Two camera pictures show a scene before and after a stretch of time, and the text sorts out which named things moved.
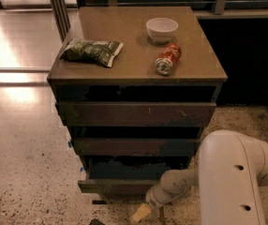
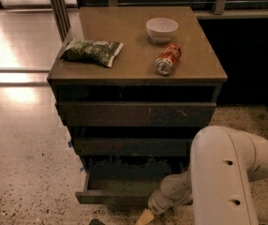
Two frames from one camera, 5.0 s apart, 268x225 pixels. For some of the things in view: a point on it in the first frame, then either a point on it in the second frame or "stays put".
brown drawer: [138, 114] stays put
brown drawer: [126, 175] to [127, 198]
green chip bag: [90, 52] stays put
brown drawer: [137, 146] stays put
